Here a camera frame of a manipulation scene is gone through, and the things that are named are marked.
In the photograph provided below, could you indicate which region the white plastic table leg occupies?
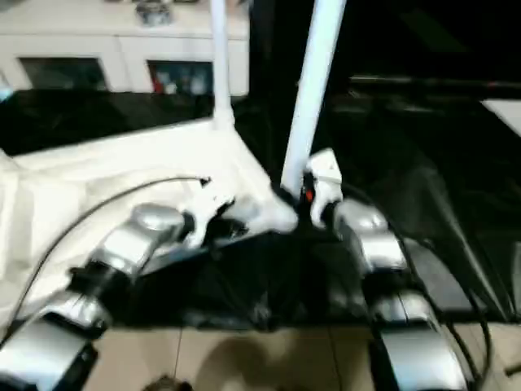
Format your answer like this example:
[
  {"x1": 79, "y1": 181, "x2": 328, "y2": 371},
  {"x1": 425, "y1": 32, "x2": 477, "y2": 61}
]
[
  {"x1": 278, "y1": 0, "x2": 348, "y2": 198},
  {"x1": 209, "y1": 0, "x2": 238, "y2": 129}
]

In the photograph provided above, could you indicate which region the white plastic table top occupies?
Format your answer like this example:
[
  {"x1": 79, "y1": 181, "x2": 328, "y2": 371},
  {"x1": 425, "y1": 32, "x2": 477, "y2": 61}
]
[{"x1": 0, "y1": 118, "x2": 299, "y2": 328}]

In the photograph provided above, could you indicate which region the black mat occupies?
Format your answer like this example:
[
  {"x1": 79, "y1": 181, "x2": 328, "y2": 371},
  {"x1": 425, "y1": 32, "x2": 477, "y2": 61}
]
[{"x1": 0, "y1": 86, "x2": 521, "y2": 331}]

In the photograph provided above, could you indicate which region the grey robot foot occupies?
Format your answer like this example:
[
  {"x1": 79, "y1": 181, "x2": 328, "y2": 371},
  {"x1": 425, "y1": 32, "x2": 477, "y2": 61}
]
[{"x1": 145, "y1": 376, "x2": 185, "y2": 391}]

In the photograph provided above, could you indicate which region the white flat board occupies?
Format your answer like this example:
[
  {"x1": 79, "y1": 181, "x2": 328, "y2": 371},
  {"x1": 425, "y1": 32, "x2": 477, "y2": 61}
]
[{"x1": 480, "y1": 99, "x2": 521, "y2": 136}]

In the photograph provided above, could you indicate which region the grey object on cabinet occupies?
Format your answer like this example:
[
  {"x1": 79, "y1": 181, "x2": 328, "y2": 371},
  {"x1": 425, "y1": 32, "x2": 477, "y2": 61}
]
[{"x1": 134, "y1": 0, "x2": 174, "y2": 26}]

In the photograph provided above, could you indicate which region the white cabinet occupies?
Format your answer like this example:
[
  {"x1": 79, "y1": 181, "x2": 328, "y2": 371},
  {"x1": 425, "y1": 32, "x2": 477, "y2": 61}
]
[{"x1": 0, "y1": 0, "x2": 250, "y2": 95}]

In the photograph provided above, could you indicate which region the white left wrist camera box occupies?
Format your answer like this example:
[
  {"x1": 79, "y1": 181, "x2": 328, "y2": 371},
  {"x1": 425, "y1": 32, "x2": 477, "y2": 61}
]
[{"x1": 190, "y1": 179, "x2": 239, "y2": 239}]

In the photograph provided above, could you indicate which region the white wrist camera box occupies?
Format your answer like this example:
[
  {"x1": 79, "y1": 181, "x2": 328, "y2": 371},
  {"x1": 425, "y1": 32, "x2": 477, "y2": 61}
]
[
  {"x1": 304, "y1": 148, "x2": 344, "y2": 226},
  {"x1": 190, "y1": 179, "x2": 239, "y2": 239}
]

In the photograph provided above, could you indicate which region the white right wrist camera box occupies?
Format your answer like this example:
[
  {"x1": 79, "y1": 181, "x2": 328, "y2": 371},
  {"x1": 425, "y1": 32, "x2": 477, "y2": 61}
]
[{"x1": 304, "y1": 148, "x2": 344, "y2": 226}]

